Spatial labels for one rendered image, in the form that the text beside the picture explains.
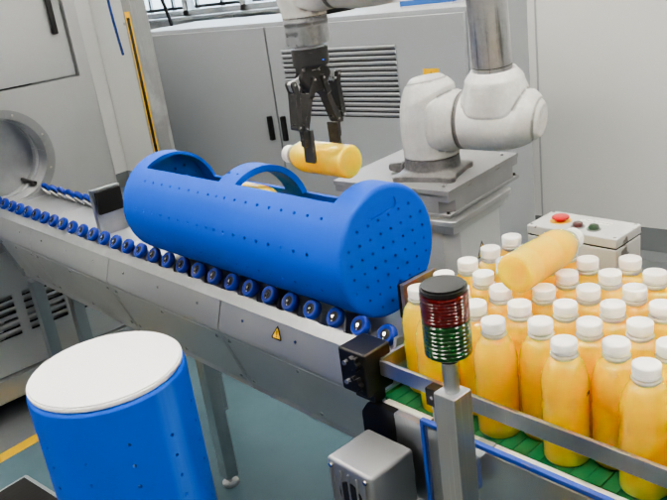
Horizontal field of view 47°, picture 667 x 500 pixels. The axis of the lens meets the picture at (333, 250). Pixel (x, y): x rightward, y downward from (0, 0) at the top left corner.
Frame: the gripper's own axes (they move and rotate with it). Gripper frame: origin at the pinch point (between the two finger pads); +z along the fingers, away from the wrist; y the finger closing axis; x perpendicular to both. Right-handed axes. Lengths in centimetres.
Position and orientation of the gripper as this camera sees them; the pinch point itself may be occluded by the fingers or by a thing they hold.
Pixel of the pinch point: (323, 144)
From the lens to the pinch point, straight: 162.9
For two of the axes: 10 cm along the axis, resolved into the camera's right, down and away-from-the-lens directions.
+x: 6.8, 1.7, -7.1
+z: 1.3, 9.3, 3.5
